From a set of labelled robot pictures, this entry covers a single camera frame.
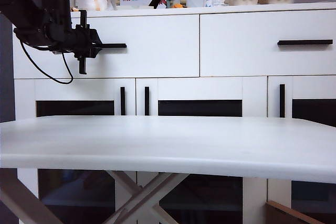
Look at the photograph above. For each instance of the white sideboard cabinet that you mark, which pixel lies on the white sideboard cabinet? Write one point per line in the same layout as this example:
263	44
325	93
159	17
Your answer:
262	8

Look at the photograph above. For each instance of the orange rounded object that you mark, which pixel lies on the orange rounded object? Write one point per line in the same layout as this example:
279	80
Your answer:
178	6

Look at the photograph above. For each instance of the brown wooden board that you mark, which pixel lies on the brown wooden board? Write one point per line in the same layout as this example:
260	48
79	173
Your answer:
283	212

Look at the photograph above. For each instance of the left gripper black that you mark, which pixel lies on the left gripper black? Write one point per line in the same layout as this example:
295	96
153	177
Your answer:
71	39

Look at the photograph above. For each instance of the orange crumpled wrapper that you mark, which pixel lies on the orange crumpled wrapper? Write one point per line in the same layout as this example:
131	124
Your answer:
75	9

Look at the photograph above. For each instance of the pale crossed table leg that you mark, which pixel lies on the pale crossed table leg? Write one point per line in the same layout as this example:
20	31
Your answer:
123	182
157	192

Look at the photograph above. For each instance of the white glass-panel cabinet door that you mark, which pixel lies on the white glass-panel cabinet door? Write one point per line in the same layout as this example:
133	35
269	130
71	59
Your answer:
309	87
199	87
73	89

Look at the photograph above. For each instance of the white cabinet drawer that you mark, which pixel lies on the white cabinet drawer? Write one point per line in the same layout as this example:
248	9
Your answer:
157	51
236	51

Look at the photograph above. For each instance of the brown wooden beam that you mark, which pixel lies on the brown wooden beam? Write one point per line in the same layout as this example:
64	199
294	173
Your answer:
21	197

